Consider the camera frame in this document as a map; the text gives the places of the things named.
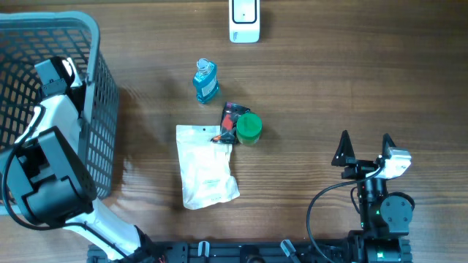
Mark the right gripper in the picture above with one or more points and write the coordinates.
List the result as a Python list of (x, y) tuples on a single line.
[(344, 156)]

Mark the green lid jar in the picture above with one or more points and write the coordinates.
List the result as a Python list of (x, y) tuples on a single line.
[(249, 128)]

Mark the black red packaged item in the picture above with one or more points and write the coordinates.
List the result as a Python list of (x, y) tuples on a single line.
[(230, 115)]

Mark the beige plastic pouch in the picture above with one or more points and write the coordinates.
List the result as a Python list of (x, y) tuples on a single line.
[(205, 167)]

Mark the blue mouthwash bottle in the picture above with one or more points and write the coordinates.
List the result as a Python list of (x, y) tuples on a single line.
[(205, 81)]

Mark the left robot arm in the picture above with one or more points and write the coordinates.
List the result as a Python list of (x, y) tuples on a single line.
[(45, 185)]

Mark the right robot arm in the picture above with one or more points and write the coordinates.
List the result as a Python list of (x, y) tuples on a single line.
[(385, 217)]

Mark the white barcode scanner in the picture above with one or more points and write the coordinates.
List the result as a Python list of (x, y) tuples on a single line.
[(244, 21)]

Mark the grey plastic shopping basket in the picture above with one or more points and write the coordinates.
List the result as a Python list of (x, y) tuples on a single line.
[(31, 37)]

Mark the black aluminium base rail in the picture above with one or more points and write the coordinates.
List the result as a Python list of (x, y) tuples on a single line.
[(336, 251)]

